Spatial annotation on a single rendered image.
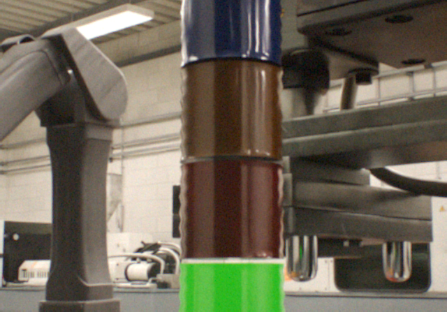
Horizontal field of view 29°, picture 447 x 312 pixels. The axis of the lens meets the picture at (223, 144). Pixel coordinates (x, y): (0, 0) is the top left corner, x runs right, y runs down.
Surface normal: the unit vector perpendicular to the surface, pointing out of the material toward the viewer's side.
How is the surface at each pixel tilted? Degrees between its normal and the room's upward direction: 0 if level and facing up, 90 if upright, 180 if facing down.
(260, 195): 104
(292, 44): 90
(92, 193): 90
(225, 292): 76
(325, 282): 90
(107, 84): 90
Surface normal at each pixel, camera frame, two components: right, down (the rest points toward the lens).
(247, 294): 0.26, -0.38
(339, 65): 0.00, 0.99
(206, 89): -0.48, -0.37
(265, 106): 0.60, -0.36
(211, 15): -0.36, 0.11
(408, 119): -0.65, -0.11
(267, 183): 0.60, 0.12
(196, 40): -0.68, -0.35
